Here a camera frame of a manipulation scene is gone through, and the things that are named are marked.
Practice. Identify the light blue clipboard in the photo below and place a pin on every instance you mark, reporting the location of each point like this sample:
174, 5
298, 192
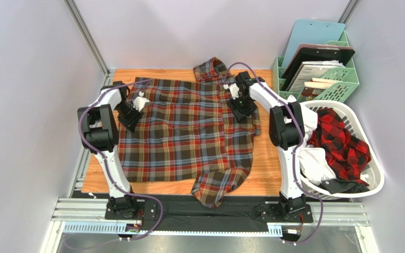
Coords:
310, 32

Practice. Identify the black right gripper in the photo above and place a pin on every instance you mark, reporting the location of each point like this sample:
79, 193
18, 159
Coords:
242, 113

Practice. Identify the white shirt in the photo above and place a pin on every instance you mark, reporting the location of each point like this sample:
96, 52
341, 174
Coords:
313, 164

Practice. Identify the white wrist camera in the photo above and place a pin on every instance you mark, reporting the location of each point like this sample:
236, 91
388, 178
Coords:
233, 89
140, 101

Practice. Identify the green plastic file organizer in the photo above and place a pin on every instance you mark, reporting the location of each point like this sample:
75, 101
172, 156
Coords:
347, 77

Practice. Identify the pink clipboard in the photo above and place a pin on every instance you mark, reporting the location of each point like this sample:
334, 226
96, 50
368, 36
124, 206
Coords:
322, 46

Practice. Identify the white manual booklet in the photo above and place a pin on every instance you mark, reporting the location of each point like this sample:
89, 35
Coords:
307, 70

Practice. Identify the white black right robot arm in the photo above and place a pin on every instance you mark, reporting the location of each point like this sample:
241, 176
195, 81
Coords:
286, 132

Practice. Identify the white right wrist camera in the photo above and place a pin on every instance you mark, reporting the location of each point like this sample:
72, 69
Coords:
233, 89

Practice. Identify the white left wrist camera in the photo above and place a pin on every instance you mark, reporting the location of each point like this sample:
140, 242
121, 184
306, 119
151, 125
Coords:
140, 101

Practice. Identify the white laundry basket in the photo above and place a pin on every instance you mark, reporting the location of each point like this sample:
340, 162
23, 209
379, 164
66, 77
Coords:
372, 174

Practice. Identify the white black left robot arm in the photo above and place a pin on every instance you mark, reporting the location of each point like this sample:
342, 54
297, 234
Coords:
98, 131

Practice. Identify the dark grey garment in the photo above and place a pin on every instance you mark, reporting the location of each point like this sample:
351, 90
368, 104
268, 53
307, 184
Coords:
334, 186

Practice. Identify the brown blue red plaid shirt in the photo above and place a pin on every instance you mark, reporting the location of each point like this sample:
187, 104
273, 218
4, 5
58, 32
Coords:
188, 131

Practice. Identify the red black checked shirt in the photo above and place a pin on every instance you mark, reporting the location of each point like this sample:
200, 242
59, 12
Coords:
345, 154

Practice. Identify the black clipboard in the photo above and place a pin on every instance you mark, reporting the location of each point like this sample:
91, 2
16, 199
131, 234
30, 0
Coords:
308, 54

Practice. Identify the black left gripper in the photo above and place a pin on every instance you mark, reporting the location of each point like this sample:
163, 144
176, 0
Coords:
131, 123

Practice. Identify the red white book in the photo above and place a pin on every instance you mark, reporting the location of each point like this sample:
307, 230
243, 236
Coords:
314, 88

